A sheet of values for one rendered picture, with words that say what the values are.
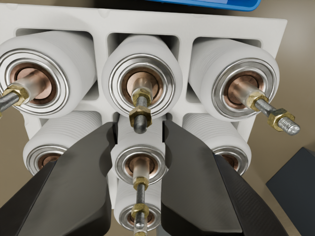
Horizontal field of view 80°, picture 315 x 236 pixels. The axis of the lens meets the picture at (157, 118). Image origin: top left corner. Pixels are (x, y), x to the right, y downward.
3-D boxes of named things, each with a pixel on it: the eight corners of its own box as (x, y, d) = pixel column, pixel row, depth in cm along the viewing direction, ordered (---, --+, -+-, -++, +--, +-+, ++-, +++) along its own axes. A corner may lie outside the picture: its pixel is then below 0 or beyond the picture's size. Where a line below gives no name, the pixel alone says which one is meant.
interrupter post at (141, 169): (153, 165, 28) (153, 183, 25) (139, 173, 28) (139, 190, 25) (143, 155, 27) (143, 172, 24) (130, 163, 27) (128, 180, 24)
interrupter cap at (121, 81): (182, 58, 21) (183, 60, 20) (168, 119, 24) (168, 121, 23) (111, 46, 20) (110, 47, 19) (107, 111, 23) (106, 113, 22)
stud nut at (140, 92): (139, 109, 19) (139, 113, 19) (128, 97, 19) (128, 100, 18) (154, 98, 19) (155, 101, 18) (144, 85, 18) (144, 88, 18)
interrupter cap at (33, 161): (73, 189, 29) (71, 193, 29) (21, 171, 27) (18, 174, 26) (93, 157, 26) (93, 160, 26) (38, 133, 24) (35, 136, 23)
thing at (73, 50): (47, 33, 35) (-36, 49, 19) (97, 20, 34) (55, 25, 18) (70, 83, 39) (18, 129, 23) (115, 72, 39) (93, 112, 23)
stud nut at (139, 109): (138, 128, 16) (137, 134, 15) (124, 114, 15) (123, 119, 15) (156, 116, 16) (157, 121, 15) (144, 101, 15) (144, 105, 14)
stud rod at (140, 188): (146, 173, 26) (146, 227, 19) (140, 176, 26) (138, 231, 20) (142, 169, 26) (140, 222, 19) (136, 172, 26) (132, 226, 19)
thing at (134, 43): (173, 35, 36) (194, 51, 20) (163, 83, 40) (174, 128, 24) (122, 25, 35) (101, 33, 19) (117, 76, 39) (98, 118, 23)
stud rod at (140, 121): (141, 98, 21) (138, 137, 14) (135, 91, 20) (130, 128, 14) (148, 92, 20) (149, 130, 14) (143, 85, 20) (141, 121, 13)
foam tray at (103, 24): (235, 17, 41) (289, 19, 25) (205, 157, 60) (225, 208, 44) (49, 7, 39) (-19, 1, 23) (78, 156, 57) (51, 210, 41)
